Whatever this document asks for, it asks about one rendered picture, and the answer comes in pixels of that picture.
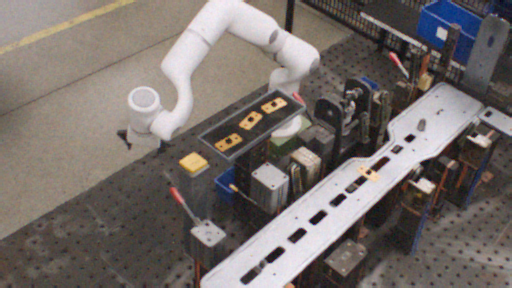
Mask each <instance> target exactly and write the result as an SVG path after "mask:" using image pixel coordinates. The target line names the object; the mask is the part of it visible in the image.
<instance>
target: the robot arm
mask: <svg viewBox="0 0 512 288"><path fill-rule="evenodd" d="M224 31H226V32H228V33H230V34H232V35H235V36H237V37H239V38H241V39H243V40H245V41H248V42H250V43H252V44H254V45H255V46H257V47H259V48H260V49H261V50H262V52H263V53H264V54H265V55H266V56H267V57H269V58H270V60H272V61H274V62H275V63H277V64H279V65H282V66H283V67H285V68H279V69H276V70H274V71H273V72H272V73H271V76H270V79H269V86H268V92H269V91H271V90H272V89H274V88H276V87H277V88H278V89H280V90H282V91H284V92H286V93H287V94H289V95H290V96H292V97H293V95H292V94H293V92H294V91H295V92H297V93H298V91H299V86H300V82H301V80H302V79H304V78H305V77H307V76H309V75H310V74H311V73H313V72H314V71H315V70H316V69H317V67H318V65H319V54H318V52H317V50H316V49H315V48H314V47H313V46H311V45H310V44H308V43H306V42H304V41H302V40H301V39H299V38H297V37H295V36H293V35H292V34H290V33H288V32H286V31H284V30H282V29H281V28H279V27H278V26H277V24H276V22H275V21H274V20H273V19H272V18H271V17H269V16H267V15H265V14H264V13H262V12H260V11H258V10H256V9H254V8H252V7H251V6H249V5H247V4H245V2H243V1H241V0H211V1H209V2H208V3H207V4H206V5H205V6H204V7H203V9H202V10H201V11H200V12H199V14H198V15H197V16H196V18H195V19H194V20H193V22H192V23H191V24H190V25H189V27H188V28H187V29H186V31H184V32H183V33H182V35H181V36H180V37H179V39H178V40H177V41H176V43H175V44H174V45H173V47H172V48H171V49H170V51H169V52H168V53H167V56H166V57H165V59H164V60H163V62H162V64H161V70H162V71H163V73H164V74H165V75H166V76H167V77H168V79H169V80H170V81H171V82H172V83H173V85H174V86H175V88H176V90H177V93H178V101H177V104H176V106H175V109H174V110H173V112H171V113H170V112H168V111H166V110H165V109H164V108H163V106H162V105H161V104H160V102H159V101H160V99H159V95H158V93H157V92H156V91H155V90H154V89H152V88H150V87H138V88H136V89H133V90H132V91H131V92H130V93H129V95H128V114H129V124H128V129H127V130H117V133H116V134H117V135H118V136H119V137H120V139H122V140H124V141H125V142H124V143H126V146H128V150H130V148H131V145H132V144H138V145H142V146H147V147H152V148H157V156H159V155H160V153H162V151H163V149H166V148H168V147H170V146H172V142H171V141H169V140H171V139H172V138H174V137H175V136H176V134H177V133H178V132H179V131H180V129H181V128H182V126H183V125H184V124H185V122H186V121H187V119H188V117H190V115H191V113H192V110H193V103H194V97H193V90H192V86H191V76H192V74H193V72H194V71H195V70H196V68H197V67H198V66H199V64H200V63H201V62H202V60H203V59H204V58H205V57H206V54H207V53H208V52H209V50H210V49H211V48H212V46H213V45H214V44H215V42H216V41H217V40H218V38H219V37H220V36H221V35H222V33H223V32H224ZM293 98H294V97H293ZM300 127H301V119H300V117H299V116H297V117H296V118H294V119H293V120H292V121H290V122H289V123H287V124H286V125H284V126H283V127H280V128H279V129H277V130H276V131H274V132H273V133H272V135H271V136H273V137H289V136H292V135H294V134H296V133H297V132H298V131H299V130H300Z"/></svg>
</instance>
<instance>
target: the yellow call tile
mask: <svg viewBox="0 0 512 288"><path fill-rule="evenodd" d="M179 164H180V165H181V166H182V167H183V168H185V169H186V170H187V171H190V172H191V173H192V174H194V173H196V172H197V171H199V170H200V169H202V168H203V167H205V166H206V165H207V164H208V163H207V162H206V161H205V160H204V158H202V157H201V156H200V155H198V154H197V153H196V152H193V153H192V154H190V155H188V156H186V157H184V158H183V160H181V161H180V162H179Z"/></svg>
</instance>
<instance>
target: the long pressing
mask: <svg viewBox="0 0 512 288"><path fill-rule="evenodd" d="M436 96H438V97H436ZM441 109H443V112H441V111H440V110H441ZM484 110H485V106H484V105H483V104H482V103H481V102H480V101H478V100H476V99H474V98H473V97H471V96H469V95H467V94H465V93H464V92H461V91H459V90H457V89H455V88H454V87H452V86H450V85H448V84H446V83H444V82H440V83H438V84H436V85H435V86H434V87H433V88H431V89H430V90H429V91H428V92H426V93H425V94H424V95H423V96H422V97H420V98H419V99H418V100H417V101H415V102H414V103H412V104H411V105H409V106H408V107H407V109H406V110H404V111H403V112H402V113H401V114H399V115H398V116H397V117H396V118H394V119H393V120H392V121H391V122H390V123H389V124H388V126H387V132H388V136H389V140H390V141H389V142H388V143H387V144H385V145H384V146H383V147H382V148H381V149H379V150H378V151H377V152H376V153H375V154H374V155H372V156H371V157H365V159H363V157H359V158H352V159H349V160H347V161H346V162H345V163H343V164H342V165H341V166H340V167H338V168H337V169H336V170H335V171H333V172H332V173H331V174H330V175H329V176H327V177H326V178H325V179H323V180H321V181H320V182H319V183H318V184H316V185H315V186H314V187H313V188H312V189H310V190H309V191H308V192H307V193H305V194H304V195H303V196H302V197H300V198H299V199H298V200H297V201H296V202H294V203H293V204H292V205H291V206H289V207H288V209H287V210H286V211H284V212H283V213H282V214H280V215H279V216H277V217H276V218H275V219H274V220H272V221H271V222H270V223H269V224H267V225H266V226H265V227H264V228H263V229H261V230H260V231H259V232H258V233H256V234H255V235H254V236H253V237H251V238H250V239H249V240H248V241H247V242H245V243H244V244H243V245H242V246H240V247H239V248H238V249H237V250H235V251H234V252H232V253H231V254H230V255H228V256H227V257H226V258H225V259H223V260H222V261H221V262H220V263H218V264H217V265H216V266H215V268H214V269H212V270H211V271H210V272H209V273H207V274H206V275H205V276H204V277H203V278H202V280H201V282H200V288H283V287H284V286H285V285H286V284H289V283H291V282H292V281H293V280H294V279H295V278H296V277H297V276H298V275H299V274H300V273H301V272H302V271H304V270H305V269H306V268H307V267H308V266H309V265H310V264H311V263H312V261H313V260H314V259H315V258H316V257H318V256H319V255H320V254H321V253H322V252H323V251H324V250H326V249H327V248H328V247H329V246H330V245H332V244H333V243H334V242H335V241H336V240H337V239H338V238H339V237H340V236H341V235H342V234H343V233H344V232H346V231H347V230H348V229H349V228H350V227H351V226H352V225H353V224H354V223H355V222H356V221H357V220H358V219H360V218H361V217H362V216H363V215H364V214H365V213H366V212H367V211H369V210H370V209H371V207H372V206H373V205H375V204H376V203H377V202H378V201H379V200H380V199H381V198H382V197H383V196H384V195H385V194H386V193H388V192H389V191H390V190H391V189H392V188H393V187H394V186H395V185H396V184H397V183H398V182H399V181H400V180H402V179H403V178H404V177H405V176H406V175H407V174H408V173H409V172H410V170H411V169H412V168H414V167H415V166H417V165H418V164H420V163H421V162H423V161H426V160H430V158H433V157H435V156H437V155H438V154H439V153H440V152H441V151H442V150H443V149H444V148H445V147H446V146H448V145H449V144H450V143H451V142H452V141H453V140H454V139H455V138H456V137H457V136H458V135H459V134H460V133H462V132H463V131H464V130H465V129H467V128H468V127H469V124H470V123H471V122H472V121H473V120H474V119H476V118H478V116H479V115H480V114H481V113H482V112H483V111H484ZM438 111H440V113H439V115H437V112H438ZM464 112H466V113H464ZM422 118H424V119H426V120H427V126H426V129H425V131H419V130H418V129H417V127H418V123H419V121H420V120H421V119H422ZM409 134H411V135H414V136H415V137H416V139H415V140H413V141H411V142H410V143H408V142H406V141H404V140H403V139H404V138H405V137H406V136H407V135H409ZM425 139H427V140H425ZM396 145H400V146H401V147H403V149H402V150H401V151H400V152H399V153H398V154H393V153H392V152H390V150H391V149H392V148H393V147H395V146H396ZM413 149H415V151H412V150H413ZM383 156H387V157H388V159H390V162H388V163H387V164H386V165H385V166H384V167H383V168H382V169H380V170H379V171H378V172H377V174H378V175H380V176H381V178H380V179H379V180H378V181H377V182H373V181H372V180H370V179H369V178H367V181H366V182H365V183H363V184H362V185H361V186H360V187H359V188H358V189H357V190H355V191H354V192H353V193H352V194H349V193H347V192H346V191H345V189H346V188H347V187H348V186H349V185H350V184H352V183H353V182H354V181H355V180H356V179H357V178H359V177H360V176H363V175H362V174H360V173H359V172H357V171H356V169H357V168H358V167H360V166H361V165H364V166H365V167H367V168H369V169H370V168H371V167H372V166H374V165H375V164H376V163H377V162H378V161H379V160H381V159H382V157H383ZM335 184H337V185H335ZM340 193H342V194H344V195H345V196H347V198H346V199H345V200H344V201H343V202H342V203H340V204H339V205H338V206H337V208H332V206H331V205H330V204H329V202H331V201H332V200H333V199H334V198H335V197H336V196H338V195H339V194H340ZM357 199H359V200H357ZM319 211H325V212H326V213H327V214H328V216H327V217H326V218H323V219H322V220H321V221H320V222H319V223H318V224H317V225H315V226H313V225H311V224H310V223H309V222H308V221H309V220H310V219H311V218H312V217H313V216H314V215H316V214H317V213H318V212H319ZM296 217H297V218H298V219H295V218H296ZM299 228H303V229H305V230H306V231H307V233H306V234H305V235H304V236H303V237H302V238H301V239H299V240H298V241H297V242H296V243H295V244H292V243H290V242H289V241H288V240H287V239H288V238H289V237H290V236H291V235H292V234H293V233H295V232H296V231H297V230H298V229H299ZM278 246H281V247H282V248H284V249H285V250H286V251H285V253H283V254H282V255H281V256H280V257H278V258H277V259H276V260H274V261H273V262H272V264H267V262H266V264H267V266H266V267H265V268H264V269H261V268H260V267H259V266H258V265H259V261H260V259H262V258H264V257H266V256H267V255H268V254H269V253H270V252H271V251H273V250H274V249H275V248H276V247H278ZM250 255H252V256H250ZM254 267H257V268H258V269H259V270H261V271H262V273H261V274H260V275H258V276H257V277H256V278H255V279H254V280H253V281H252V282H250V283H249V284H248V285H243V284H242V283H241V282H240V279H241V278H242V277H243V276H245V275H246V274H247V273H248V272H249V271H250V270H252V269H253V268H254ZM273 274H275V276H274V275H273Z"/></svg>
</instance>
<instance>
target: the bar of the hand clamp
mask: <svg viewBox="0 0 512 288"><path fill-rule="evenodd" d="M408 52H409V53H410V61H409V71H408V82H407V83H409V84H411V85H412V87H414V88H417V82H418V72H419V63H420V60H422V61H423V60H424V59H425V57H426V54H425V52H422V53H420V52H421V49H419V48H417V47H416V48H414V49H412V50H409V51H408ZM414 83H415V86H414Z"/></svg>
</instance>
